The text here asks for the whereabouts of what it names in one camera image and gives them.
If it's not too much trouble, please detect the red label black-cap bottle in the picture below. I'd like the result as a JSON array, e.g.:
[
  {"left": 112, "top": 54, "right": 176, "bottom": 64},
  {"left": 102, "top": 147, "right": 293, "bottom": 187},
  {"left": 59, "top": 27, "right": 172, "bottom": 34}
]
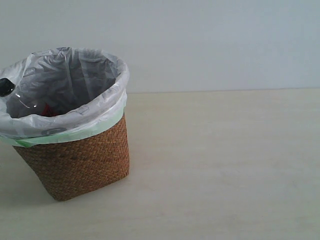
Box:
[{"left": 0, "top": 78, "right": 58, "bottom": 119}]

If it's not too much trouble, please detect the white plastic bin liner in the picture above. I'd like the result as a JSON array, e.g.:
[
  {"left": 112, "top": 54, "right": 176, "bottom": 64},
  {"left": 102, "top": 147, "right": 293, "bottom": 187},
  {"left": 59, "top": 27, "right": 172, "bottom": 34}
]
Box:
[{"left": 0, "top": 47, "right": 130, "bottom": 148}]

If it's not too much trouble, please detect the woven wicker waste basket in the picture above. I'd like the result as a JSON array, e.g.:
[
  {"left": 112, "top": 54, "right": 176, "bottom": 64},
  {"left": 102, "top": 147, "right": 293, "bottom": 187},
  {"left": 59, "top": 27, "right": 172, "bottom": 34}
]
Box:
[{"left": 14, "top": 116, "right": 130, "bottom": 202}]

